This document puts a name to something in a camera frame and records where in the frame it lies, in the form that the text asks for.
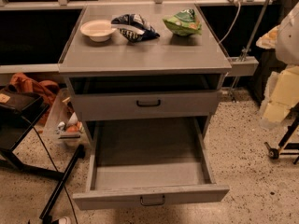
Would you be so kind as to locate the grey drawer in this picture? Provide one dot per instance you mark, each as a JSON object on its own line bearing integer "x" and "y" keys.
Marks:
{"x": 148, "y": 162}
{"x": 90, "y": 107}

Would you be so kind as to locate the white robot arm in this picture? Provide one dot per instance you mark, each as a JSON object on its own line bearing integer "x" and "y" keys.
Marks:
{"x": 282, "y": 89}

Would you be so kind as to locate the grey top drawer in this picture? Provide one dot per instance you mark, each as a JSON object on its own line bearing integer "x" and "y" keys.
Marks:
{"x": 90, "y": 107}

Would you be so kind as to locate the grey drawer cabinet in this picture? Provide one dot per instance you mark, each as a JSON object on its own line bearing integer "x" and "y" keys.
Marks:
{"x": 166, "y": 64}

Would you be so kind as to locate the blue chip bag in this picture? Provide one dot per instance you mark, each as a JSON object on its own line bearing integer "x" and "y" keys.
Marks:
{"x": 134, "y": 28}

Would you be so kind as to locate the clear plastic bin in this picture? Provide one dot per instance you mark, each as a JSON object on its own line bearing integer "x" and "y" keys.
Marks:
{"x": 58, "y": 122}

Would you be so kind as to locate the green chip bag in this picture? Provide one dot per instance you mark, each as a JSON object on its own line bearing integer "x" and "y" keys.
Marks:
{"x": 184, "y": 23}

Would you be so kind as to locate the white paper bowl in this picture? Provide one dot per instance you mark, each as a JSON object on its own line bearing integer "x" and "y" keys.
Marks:
{"x": 98, "y": 30}

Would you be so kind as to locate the metal pole stand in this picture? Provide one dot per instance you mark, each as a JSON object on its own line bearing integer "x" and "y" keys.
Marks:
{"x": 241, "y": 60}

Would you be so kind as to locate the orange jacket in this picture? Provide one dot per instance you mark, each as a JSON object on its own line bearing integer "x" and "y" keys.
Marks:
{"x": 47, "y": 89}

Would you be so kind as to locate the black stand with bag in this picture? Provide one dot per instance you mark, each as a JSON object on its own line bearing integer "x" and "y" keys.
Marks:
{"x": 15, "y": 125}

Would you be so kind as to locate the black tripod leg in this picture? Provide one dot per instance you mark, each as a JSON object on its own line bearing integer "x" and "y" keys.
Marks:
{"x": 285, "y": 146}

